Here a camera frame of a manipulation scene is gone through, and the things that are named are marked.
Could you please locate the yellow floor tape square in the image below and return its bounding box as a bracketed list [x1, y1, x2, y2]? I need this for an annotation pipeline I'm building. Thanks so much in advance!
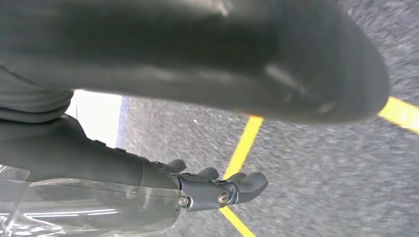
[218, 95, 419, 237]

